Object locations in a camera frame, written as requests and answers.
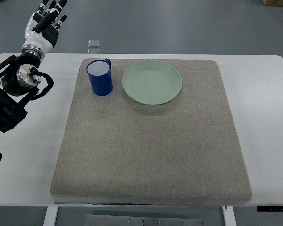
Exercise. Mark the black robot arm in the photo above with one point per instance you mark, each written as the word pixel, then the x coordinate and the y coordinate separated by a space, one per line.
pixel 20 83

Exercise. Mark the metal base plate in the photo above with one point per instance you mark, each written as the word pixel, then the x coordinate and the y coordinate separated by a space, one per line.
pixel 111 220

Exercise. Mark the cardboard box corner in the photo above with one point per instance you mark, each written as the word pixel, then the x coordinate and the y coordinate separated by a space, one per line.
pixel 273 3

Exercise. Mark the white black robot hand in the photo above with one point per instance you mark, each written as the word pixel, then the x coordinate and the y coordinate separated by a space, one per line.
pixel 43 27

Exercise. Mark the beige fabric mat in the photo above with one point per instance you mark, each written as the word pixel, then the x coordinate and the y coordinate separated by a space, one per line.
pixel 185 152

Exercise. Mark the black desk control panel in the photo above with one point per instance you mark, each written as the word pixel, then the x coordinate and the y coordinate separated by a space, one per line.
pixel 269 209

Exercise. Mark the light green plate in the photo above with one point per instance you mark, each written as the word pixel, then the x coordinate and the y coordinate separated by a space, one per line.
pixel 152 82

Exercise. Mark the blue mug white inside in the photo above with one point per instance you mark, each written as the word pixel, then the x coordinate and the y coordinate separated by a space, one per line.
pixel 99 73

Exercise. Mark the white table leg frame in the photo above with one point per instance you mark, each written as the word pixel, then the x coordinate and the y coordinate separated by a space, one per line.
pixel 51 216

